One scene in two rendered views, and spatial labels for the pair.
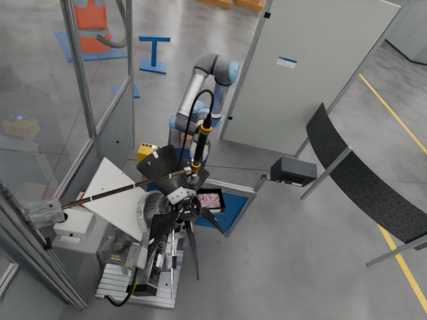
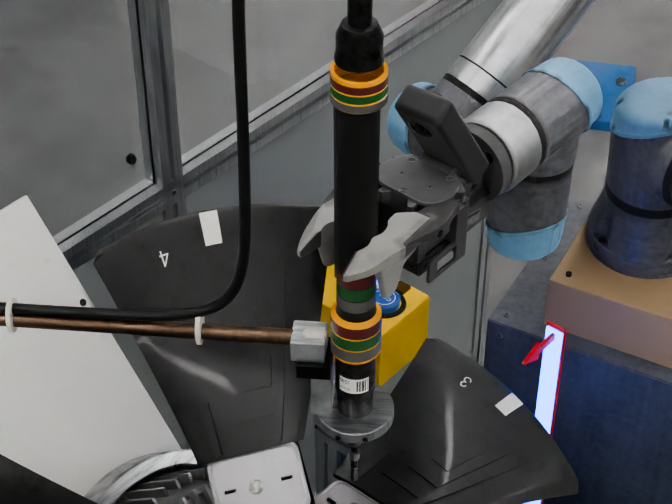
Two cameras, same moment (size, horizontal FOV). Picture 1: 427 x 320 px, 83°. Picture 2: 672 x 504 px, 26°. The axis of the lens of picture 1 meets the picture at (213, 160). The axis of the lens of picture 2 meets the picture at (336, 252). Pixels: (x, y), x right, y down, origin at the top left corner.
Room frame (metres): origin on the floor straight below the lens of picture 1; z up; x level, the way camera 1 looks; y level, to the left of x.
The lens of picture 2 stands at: (0.16, -0.61, 2.27)
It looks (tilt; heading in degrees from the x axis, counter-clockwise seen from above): 40 degrees down; 50
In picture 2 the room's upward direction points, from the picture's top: straight up
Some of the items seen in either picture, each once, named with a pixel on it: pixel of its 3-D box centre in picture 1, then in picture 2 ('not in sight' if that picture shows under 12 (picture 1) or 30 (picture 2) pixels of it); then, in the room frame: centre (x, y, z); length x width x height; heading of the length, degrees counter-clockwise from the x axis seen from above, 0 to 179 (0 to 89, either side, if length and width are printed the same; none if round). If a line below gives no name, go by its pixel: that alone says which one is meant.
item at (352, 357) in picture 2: not in sight; (355, 340); (0.76, 0.07, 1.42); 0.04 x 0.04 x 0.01
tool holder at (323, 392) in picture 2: (191, 173); (344, 375); (0.75, 0.08, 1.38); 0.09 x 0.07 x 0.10; 135
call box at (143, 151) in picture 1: (150, 154); (355, 317); (1.06, 0.42, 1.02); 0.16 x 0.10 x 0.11; 100
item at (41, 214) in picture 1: (45, 213); not in sight; (0.32, 0.52, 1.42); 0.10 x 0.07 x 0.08; 135
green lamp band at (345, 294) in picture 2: not in sight; (356, 283); (0.76, 0.07, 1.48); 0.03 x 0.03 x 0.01
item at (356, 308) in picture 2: not in sight; (356, 295); (0.76, 0.07, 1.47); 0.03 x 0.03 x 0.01
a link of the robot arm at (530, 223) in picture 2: (197, 131); (516, 190); (1.02, 0.14, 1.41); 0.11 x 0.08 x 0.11; 88
